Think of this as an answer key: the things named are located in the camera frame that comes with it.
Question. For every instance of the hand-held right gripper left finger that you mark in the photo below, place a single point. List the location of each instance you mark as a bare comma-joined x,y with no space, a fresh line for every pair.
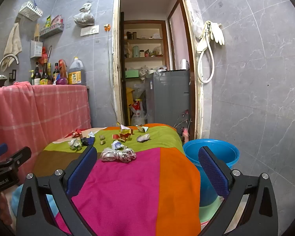
81,172

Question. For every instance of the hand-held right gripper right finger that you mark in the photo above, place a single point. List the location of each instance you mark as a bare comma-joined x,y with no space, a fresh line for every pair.
212,169

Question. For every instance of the blue plastic basin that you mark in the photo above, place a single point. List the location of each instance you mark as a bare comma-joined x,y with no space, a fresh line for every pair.
211,150

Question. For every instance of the red wrapper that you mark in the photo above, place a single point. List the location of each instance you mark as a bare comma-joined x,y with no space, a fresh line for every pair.
76,133

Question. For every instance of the white printed wrapper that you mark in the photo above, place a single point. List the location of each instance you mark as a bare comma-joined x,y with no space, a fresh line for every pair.
116,155

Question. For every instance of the small green crumpled paper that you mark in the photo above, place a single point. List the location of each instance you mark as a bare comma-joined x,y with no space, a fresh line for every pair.
102,142
102,137

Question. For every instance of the light green basin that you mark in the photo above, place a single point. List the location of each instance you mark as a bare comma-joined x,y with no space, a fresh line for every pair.
210,211

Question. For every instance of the light blue plastic object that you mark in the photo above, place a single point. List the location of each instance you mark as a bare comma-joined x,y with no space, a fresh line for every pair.
51,204

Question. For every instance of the pink checked cloth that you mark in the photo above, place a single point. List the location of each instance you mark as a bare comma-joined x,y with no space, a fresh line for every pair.
39,118

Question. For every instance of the red and yellow crushed carton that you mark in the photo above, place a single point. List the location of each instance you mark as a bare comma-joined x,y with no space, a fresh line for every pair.
124,135

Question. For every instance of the dry twigs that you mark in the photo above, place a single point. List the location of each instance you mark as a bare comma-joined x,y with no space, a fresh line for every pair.
183,120

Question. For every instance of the multicolour patchwork blanket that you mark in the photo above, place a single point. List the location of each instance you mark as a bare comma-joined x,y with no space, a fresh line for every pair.
137,189

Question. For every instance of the white folded paper scrap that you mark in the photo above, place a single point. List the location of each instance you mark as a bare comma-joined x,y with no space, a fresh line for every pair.
124,127

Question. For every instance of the grey crumpled foil scrap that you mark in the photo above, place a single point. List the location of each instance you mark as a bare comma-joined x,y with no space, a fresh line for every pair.
143,137

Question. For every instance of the white and green paper scrap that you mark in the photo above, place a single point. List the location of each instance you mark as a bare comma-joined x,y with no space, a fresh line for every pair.
142,128

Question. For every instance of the white sack with red print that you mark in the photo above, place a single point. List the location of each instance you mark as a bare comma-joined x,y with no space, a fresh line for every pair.
137,115

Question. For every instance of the dark sauce bottle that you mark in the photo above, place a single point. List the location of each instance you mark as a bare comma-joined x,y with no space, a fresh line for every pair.
36,77
45,76
56,72

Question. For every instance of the grey refrigerator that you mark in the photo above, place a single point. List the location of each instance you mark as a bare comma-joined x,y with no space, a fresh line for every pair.
168,98

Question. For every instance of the purple onion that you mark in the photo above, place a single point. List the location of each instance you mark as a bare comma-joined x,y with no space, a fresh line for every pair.
62,81

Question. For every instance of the yellow plastic stool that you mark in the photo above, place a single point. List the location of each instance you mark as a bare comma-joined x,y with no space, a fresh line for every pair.
129,95

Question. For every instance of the metal faucet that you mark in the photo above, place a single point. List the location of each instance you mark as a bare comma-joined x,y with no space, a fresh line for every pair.
8,58

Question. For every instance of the red seasoning packet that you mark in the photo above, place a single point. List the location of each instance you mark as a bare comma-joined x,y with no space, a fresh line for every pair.
63,68

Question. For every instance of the large oil jug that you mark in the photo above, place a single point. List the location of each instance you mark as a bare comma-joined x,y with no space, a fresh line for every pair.
76,72

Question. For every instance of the red mesh bag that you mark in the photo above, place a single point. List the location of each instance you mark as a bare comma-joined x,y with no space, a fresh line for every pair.
44,54

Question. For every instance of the beige hanging towel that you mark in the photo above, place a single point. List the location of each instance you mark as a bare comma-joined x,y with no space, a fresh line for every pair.
12,44

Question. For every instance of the white utensil holder box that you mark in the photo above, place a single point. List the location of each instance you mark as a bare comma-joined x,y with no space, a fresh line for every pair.
36,49

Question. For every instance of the green box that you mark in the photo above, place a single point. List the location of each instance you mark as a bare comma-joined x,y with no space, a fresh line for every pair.
132,74

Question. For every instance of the dark wooden door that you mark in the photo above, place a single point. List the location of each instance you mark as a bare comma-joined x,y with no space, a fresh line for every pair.
123,54

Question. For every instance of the teal thermos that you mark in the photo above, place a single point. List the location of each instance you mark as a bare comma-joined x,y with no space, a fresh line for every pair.
136,51

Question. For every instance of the white rubber gloves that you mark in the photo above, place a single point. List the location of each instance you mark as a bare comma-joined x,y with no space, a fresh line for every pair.
217,33

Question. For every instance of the hanging clear plastic bag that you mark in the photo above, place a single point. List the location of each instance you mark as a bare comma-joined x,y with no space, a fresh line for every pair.
84,17

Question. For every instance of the white door frame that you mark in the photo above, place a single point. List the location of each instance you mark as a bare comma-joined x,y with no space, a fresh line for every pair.
115,54

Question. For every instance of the grey wall shelf rack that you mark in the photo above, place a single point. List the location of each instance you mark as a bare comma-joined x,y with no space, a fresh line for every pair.
51,30

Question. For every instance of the white wall switch plate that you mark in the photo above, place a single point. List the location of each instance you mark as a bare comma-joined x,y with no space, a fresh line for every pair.
89,30

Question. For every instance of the white plastic wall basket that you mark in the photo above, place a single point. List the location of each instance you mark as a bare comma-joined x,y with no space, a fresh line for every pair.
30,11

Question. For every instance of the wooden wall shelves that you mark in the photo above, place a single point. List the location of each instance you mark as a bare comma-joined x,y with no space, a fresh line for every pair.
145,39

